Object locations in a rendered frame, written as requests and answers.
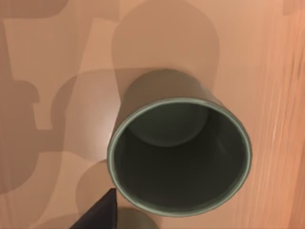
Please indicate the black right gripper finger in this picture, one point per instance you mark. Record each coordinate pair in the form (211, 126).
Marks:
(102, 212)

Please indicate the green cup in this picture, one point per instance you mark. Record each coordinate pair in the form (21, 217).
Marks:
(178, 152)

